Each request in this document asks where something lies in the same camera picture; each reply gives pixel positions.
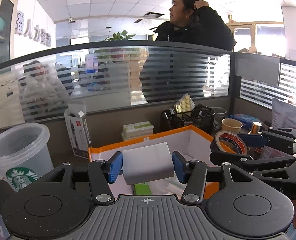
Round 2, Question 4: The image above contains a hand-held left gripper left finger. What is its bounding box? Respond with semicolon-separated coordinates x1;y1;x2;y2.
41;151;123;205

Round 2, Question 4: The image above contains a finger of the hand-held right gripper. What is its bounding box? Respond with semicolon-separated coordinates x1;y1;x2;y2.
240;127;296;147
210;142;296;172

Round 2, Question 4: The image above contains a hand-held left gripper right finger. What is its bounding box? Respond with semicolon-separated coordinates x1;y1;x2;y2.
172;151;253;203

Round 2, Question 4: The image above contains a brown packing tape roll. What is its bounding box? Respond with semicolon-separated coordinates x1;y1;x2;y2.
214;130;248;155

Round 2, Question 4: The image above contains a white rectangular box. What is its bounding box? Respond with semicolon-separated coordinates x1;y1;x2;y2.
122;142;175;185

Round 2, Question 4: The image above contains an orange cardboard box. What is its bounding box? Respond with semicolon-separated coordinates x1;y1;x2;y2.
88;125;238;200

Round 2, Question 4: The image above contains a white packet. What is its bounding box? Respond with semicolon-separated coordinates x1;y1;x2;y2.
150;179;188;195

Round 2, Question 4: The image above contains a blue tissue pack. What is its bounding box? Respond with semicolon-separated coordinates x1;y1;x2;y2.
229;114;261;130

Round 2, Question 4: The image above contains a beige paper cup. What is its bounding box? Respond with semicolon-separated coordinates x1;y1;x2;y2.
222;118;243;135

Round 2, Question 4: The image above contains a green packet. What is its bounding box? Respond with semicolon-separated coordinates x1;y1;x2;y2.
134;183;151;195

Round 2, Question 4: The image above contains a green and white flat box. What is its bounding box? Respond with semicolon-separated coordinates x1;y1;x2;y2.
121;130;154;141
123;121;154;132

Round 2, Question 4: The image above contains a white spouted refill pouch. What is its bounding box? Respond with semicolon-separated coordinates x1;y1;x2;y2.
272;97;296;130

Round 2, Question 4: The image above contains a black mesh pen cup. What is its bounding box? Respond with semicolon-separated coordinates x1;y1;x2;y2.
210;107;227;120

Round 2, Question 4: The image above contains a black mesh desk organizer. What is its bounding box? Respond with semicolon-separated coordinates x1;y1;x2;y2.
160;106;215;137

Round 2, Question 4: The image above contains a tall open product carton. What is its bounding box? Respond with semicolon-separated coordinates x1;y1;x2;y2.
64;101;92;157

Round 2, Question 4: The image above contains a yellow pill blister pack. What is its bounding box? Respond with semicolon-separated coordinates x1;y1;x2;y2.
174;94;195;114

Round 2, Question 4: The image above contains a striped glass desk partition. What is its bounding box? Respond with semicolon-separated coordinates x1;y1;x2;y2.
0;40;235;132
239;59;296;117

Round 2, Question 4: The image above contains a grey partition panel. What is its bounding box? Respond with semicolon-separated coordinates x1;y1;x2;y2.
234;52;281;87

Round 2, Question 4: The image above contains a translucent plastic cup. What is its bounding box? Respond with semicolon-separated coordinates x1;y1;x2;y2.
0;123;54;193

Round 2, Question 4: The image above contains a green potted plant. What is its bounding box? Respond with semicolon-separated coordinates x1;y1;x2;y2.
103;30;136;42

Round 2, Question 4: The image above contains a ceiling air vent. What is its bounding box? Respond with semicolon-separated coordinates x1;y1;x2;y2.
136;12;163;22

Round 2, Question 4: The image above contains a cream glass door cabinet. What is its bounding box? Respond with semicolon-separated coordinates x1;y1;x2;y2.
0;0;19;68

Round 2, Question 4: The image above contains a grey wall lettering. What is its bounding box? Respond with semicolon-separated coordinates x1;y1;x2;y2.
15;10;52;47

